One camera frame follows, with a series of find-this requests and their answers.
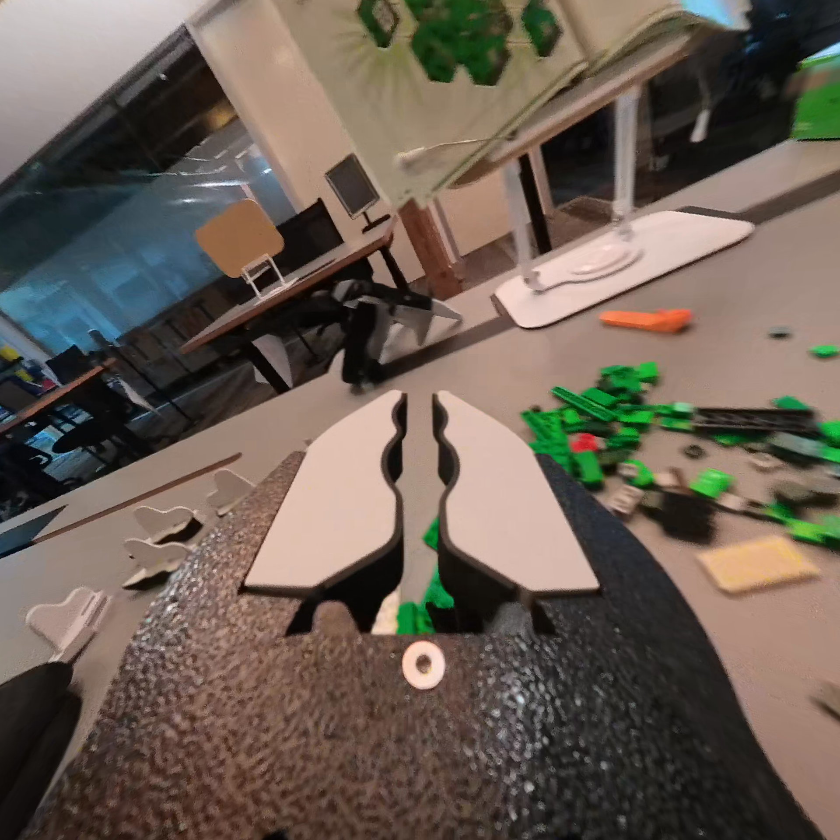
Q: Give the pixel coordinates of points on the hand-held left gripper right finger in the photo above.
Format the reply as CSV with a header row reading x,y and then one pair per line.
x,y
518,518

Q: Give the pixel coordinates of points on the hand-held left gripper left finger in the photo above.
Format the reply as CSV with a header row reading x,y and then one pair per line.
x,y
328,505

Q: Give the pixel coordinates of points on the orange brick separator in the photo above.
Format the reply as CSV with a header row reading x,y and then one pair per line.
x,y
646,319

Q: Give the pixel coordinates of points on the lego instruction booklet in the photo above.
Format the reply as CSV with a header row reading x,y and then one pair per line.
x,y
367,98

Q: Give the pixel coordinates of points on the red lego brick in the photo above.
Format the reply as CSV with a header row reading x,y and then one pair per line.
x,y
583,443

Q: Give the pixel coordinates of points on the small green lego cluster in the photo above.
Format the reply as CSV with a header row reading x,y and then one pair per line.
x,y
433,590

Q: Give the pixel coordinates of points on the pile of green lego bricks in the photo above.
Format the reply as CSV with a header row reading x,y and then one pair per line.
x,y
623,420

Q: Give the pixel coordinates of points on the tan lego plate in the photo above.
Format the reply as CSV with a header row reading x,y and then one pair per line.
x,y
758,564

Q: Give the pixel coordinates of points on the idle black white gripper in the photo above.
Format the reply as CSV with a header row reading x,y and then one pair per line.
x,y
361,341

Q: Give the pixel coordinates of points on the wooden office table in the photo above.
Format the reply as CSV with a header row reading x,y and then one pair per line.
x,y
295,289

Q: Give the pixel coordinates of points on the tan backed chair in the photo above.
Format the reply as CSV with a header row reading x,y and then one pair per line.
x,y
239,239

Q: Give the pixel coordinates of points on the framed sign stand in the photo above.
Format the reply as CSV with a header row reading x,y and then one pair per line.
x,y
351,184

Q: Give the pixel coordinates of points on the green white box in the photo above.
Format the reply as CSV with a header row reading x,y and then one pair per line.
x,y
817,105

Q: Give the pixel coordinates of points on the wooden post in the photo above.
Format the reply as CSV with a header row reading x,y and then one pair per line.
x,y
430,249

